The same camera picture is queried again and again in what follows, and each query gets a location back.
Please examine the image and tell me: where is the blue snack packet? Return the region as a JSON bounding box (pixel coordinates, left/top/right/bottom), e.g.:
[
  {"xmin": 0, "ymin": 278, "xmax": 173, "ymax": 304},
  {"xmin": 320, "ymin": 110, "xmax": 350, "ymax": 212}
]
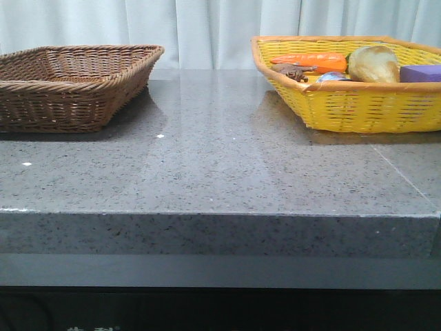
[{"xmin": 316, "ymin": 71, "xmax": 351, "ymax": 83}]

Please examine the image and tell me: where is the purple sponge block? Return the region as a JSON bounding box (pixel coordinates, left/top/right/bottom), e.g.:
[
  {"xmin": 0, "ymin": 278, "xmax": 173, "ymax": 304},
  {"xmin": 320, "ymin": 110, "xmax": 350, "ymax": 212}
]
[{"xmin": 400, "ymin": 65, "xmax": 440, "ymax": 83}]

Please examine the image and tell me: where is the brown wicker basket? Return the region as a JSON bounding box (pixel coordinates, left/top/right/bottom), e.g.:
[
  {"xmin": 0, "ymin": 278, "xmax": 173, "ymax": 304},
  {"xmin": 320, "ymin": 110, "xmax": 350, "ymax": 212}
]
[{"xmin": 1, "ymin": 44, "xmax": 165, "ymax": 133}]

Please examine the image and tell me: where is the white curtain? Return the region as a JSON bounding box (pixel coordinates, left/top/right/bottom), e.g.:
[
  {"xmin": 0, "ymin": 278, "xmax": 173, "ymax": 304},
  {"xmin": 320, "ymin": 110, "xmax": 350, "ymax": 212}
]
[{"xmin": 1, "ymin": 1, "xmax": 440, "ymax": 70}]

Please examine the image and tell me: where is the brown toy figure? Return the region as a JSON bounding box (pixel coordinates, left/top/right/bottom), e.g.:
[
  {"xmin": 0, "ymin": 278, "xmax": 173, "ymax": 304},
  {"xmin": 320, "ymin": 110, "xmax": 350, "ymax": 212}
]
[{"xmin": 271, "ymin": 63, "xmax": 318, "ymax": 83}]

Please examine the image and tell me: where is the bread roll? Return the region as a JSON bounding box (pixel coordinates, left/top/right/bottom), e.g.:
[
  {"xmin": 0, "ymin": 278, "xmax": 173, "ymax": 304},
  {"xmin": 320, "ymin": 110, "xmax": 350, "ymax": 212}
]
[{"xmin": 347, "ymin": 46, "xmax": 400, "ymax": 83}]

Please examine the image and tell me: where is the yellow wicker basket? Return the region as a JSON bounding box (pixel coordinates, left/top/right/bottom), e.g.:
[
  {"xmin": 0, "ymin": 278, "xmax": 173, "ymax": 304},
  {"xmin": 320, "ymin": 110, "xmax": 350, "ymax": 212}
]
[{"xmin": 251, "ymin": 36, "xmax": 440, "ymax": 133}]

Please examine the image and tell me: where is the orange toy carrot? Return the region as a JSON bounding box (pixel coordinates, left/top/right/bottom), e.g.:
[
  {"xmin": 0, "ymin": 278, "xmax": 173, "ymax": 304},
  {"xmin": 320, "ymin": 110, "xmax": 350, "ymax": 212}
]
[{"xmin": 270, "ymin": 52, "xmax": 347, "ymax": 73}]

